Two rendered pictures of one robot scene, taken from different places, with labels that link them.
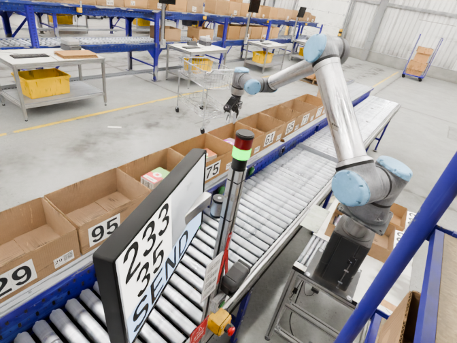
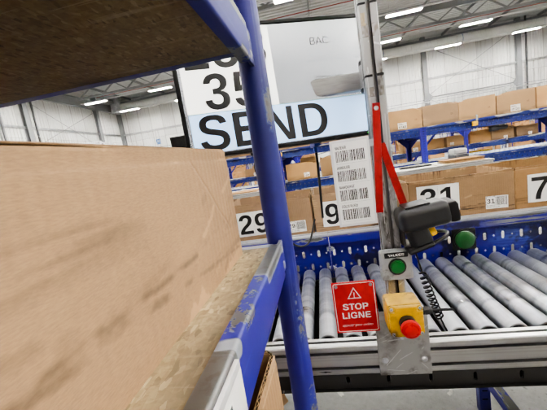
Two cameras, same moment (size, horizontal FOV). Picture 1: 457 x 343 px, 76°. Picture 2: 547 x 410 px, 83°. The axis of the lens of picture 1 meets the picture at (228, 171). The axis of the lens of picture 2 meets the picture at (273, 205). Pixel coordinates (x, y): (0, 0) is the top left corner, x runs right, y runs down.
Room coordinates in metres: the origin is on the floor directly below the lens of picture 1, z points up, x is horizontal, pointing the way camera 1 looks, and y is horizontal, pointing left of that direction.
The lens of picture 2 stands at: (0.23, -0.59, 1.22)
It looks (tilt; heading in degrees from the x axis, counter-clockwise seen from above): 8 degrees down; 69
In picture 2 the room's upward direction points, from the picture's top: 9 degrees counter-clockwise
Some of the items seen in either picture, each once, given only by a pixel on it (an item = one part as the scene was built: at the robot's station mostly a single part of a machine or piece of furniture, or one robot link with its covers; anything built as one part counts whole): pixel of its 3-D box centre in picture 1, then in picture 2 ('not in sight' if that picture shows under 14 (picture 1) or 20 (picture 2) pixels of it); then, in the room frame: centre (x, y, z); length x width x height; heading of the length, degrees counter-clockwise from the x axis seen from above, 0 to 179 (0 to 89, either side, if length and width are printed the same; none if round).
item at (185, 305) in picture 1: (164, 288); (385, 295); (0.88, 0.20, 0.72); 0.52 x 0.05 x 0.05; 59
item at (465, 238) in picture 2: not in sight; (465, 239); (1.30, 0.22, 0.81); 0.07 x 0.01 x 0.07; 149
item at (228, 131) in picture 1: (234, 142); not in sight; (2.11, -0.01, 0.96); 0.39 x 0.29 x 0.17; 149
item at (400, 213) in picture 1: (375, 211); not in sight; (1.76, -1.10, 0.80); 0.38 x 0.28 x 0.10; 62
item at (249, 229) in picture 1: (240, 224); not in sight; (1.44, -0.14, 0.72); 0.52 x 0.05 x 0.05; 59
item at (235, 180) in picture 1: (218, 270); (385, 194); (0.72, -0.03, 1.11); 0.12 x 0.05 x 0.88; 149
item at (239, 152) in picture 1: (242, 146); not in sight; (0.72, -0.03, 1.62); 0.05 x 0.05 x 0.06
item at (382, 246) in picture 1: (360, 230); not in sight; (1.50, -0.91, 0.80); 0.38 x 0.28 x 0.10; 65
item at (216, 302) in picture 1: (219, 301); (396, 263); (0.71, -0.06, 0.95); 0.07 x 0.03 x 0.07; 149
